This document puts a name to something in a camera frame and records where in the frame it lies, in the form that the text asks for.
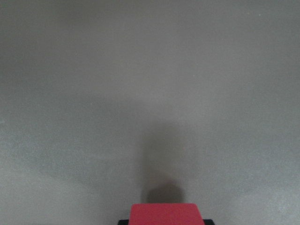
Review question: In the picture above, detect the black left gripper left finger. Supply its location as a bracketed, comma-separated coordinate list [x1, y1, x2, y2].
[118, 219, 129, 225]

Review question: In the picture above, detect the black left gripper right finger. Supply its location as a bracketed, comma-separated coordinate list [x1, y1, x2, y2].
[203, 219, 214, 225]

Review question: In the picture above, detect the red block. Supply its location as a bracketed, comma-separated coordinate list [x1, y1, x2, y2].
[129, 203, 204, 225]

